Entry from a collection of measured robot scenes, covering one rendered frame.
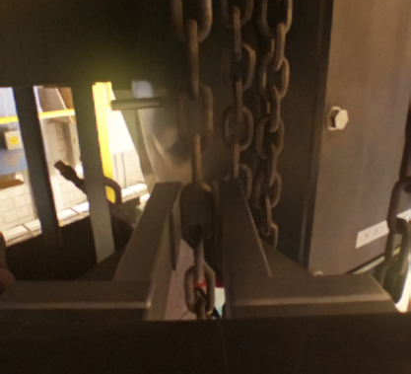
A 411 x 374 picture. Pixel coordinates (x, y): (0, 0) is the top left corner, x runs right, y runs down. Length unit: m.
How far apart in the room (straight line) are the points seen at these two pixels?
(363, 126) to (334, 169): 0.04
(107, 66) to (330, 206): 0.51
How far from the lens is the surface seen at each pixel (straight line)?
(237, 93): 0.17
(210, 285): 0.17
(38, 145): 0.96
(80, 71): 0.61
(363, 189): 0.29
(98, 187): 0.66
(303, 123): 0.23
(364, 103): 0.26
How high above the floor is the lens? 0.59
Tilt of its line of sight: 18 degrees up
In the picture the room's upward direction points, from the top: 179 degrees clockwise
